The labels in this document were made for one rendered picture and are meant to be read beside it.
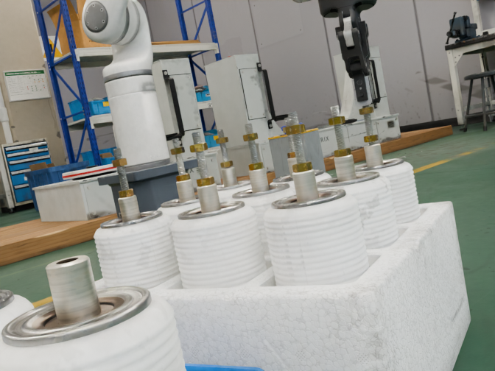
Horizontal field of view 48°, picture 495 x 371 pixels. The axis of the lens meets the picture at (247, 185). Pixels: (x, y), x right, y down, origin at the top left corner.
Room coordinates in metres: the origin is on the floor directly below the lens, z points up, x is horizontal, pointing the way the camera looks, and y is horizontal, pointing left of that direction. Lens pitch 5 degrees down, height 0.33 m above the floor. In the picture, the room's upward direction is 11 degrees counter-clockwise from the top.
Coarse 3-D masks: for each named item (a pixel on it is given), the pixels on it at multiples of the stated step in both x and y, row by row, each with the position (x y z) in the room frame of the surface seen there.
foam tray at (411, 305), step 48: (432, 240) 0.65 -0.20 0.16; (96, 288) 0.67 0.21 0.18; (240, 288) 0.54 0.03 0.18; (288, 288) 0.51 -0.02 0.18; (336, 288) 0.48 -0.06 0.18; (384, 288) 0.47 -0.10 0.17; (432, 288) 0.62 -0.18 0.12; (192, 336) 0.54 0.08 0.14; (240, 336) 0.52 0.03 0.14; (288, 336) 0.49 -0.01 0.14; (336, 336) 0.47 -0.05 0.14; (384, 336) 0.45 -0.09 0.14; (432, 336) 0.59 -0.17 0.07
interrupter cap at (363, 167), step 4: (384, 160) 0.78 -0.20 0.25; (388, 160) 0.77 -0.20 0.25; (392, 160) 0.76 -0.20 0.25; (396, 160) 0.75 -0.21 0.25; (400, 160) 0.73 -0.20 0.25; (360, 164) 0.79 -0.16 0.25; (364, 164) 0.79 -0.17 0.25; (384, 164) 0.73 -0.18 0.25; (388, 164) 0.72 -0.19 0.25; (392, 164) 0.72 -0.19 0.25; (396, 164) 0.72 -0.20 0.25; (356, 168) 0.75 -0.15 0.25; (360, 168) 0.74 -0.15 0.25; (364, 168) 0.73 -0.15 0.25; (368, 168) 0.72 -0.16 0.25; (372, 168) 0.72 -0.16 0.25; (376, 168) 0.72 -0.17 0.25; (380, 168) 0.72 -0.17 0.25
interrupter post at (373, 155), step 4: (376, 144) 0.75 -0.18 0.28; (364, 148) 0.75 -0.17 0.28; (368, 148) 0.75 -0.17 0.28; (372, 148) 0.74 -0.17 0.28; (376, 148) 0.74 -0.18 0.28; (380, 148) 0.75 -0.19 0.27; (368, 152) 0.75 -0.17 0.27; (372, 152) 0.74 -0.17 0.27; (376, 152) 0.74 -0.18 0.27; (380, 152) 0.75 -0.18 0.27; (368, 156) 0.75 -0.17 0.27; (372, 156) 0.74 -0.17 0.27; (376, 156) 0.74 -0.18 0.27; (380, 156) 0.75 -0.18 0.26; (368, 160) 0.75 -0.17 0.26; (372, 160) 0.75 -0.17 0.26; (376, 160) 0.74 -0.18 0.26; (380, 160) 0.75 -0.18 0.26; (368, 164) 0.75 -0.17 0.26; (372, 164) 0.75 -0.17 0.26; (376, 164) 0.74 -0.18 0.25; (380, 164) 0.74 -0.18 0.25
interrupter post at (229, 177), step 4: (232, 168) 0.87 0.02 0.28; (224, 172) 0.87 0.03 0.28; (228, 172) 0.86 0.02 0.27; (232, 172) 0.87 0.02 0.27; (224, 176) 0.87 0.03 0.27; (228, 176) 0.86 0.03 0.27; (232, 176) 0.86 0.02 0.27; (224, 180) 0.87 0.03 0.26; (228, 180) 0.86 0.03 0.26; (232, 180) 0.86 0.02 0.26; (236, 180) 0.87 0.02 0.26; (224, 184) 0.87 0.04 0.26; (228, 184) 0.86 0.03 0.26; (232, 184) 0.86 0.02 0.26; (236, 184) 0.87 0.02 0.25
